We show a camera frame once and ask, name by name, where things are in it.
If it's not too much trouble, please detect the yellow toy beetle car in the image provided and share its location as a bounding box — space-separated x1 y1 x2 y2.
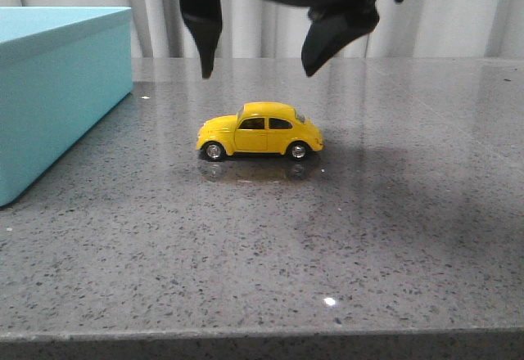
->
196 101 324 161

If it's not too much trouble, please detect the light blue storage box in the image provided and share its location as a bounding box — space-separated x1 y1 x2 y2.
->
1 7 133 205

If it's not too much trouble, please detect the white pleated curtain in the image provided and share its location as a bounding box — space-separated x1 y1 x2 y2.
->
1 0 523 58

